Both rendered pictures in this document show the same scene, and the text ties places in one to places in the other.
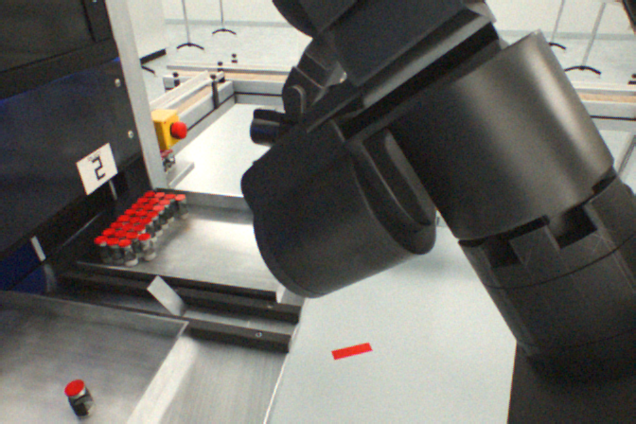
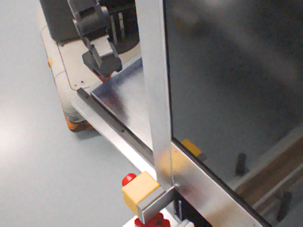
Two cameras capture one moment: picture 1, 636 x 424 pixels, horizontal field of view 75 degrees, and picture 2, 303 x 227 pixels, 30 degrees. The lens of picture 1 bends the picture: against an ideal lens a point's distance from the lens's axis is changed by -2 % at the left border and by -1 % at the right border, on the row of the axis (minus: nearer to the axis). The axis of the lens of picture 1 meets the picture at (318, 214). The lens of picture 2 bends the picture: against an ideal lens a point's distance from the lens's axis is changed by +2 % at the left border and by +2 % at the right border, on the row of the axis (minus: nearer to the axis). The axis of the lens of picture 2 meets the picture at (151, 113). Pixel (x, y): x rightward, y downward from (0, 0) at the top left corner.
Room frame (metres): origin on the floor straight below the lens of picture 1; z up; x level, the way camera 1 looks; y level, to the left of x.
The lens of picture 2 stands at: (1.32, 0.79, 2.12)
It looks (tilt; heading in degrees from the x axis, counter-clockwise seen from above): 54 degrees down; 223
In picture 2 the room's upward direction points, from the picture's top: 6 degrees counter-clockwise
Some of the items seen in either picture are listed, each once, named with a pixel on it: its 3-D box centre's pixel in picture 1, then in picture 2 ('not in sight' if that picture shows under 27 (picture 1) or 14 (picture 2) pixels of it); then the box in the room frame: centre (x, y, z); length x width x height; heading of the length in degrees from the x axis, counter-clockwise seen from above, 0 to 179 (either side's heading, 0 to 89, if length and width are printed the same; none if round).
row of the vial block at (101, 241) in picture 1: (130, 224); not in sight; (0.65, 0.36, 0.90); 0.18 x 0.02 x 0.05; 169
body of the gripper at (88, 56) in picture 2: not in sight; (101, 55); (0.65, 0.02, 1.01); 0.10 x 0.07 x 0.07; 78
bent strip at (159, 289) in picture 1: (200, 303); not in sight; (0.44, 0.17, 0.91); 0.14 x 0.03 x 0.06; 78
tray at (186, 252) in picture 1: (206, 237); (165, 105); (0.62, 0.20, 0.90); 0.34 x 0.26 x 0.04; 79
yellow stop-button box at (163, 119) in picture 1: (159, 129); (144, 196); (0.91, 0.37, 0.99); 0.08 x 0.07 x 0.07; 78
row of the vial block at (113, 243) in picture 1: (141, 226); not in sight; (0.65, 0.33, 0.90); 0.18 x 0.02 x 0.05; 169
